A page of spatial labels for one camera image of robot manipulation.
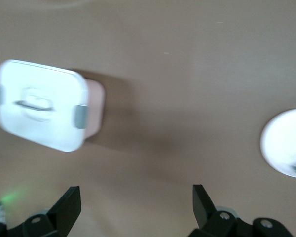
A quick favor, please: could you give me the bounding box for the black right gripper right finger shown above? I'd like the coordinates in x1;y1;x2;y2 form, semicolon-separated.
189;184;237;237

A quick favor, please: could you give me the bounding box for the pale pink round plate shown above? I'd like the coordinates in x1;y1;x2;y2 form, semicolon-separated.
259;108;296;179

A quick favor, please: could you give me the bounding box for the white lidded storage box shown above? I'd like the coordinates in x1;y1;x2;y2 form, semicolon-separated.
0;58;107;153

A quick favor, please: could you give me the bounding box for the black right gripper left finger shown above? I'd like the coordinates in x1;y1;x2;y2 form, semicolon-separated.
22;185;82;237

